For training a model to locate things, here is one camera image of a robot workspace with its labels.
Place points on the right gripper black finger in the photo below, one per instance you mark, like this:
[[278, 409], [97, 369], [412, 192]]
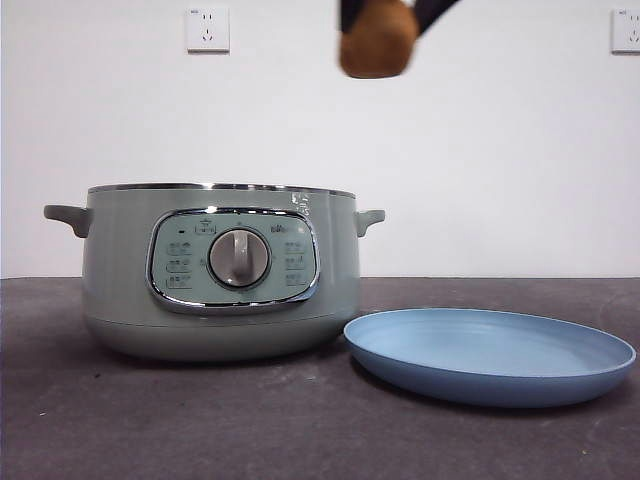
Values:
[[349, 12], [430, 11]]

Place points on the brown potato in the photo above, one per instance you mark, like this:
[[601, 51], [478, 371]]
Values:
[[377, 45]]

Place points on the pale green electric steamer pot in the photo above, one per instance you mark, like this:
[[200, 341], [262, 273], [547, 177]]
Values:
[[120, 260]]

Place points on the blue round plate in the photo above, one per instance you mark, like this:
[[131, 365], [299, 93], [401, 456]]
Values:
[[480, 360]]

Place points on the white wall socket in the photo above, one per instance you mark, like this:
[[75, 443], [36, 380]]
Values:
[[208, 30], [627, 30]]

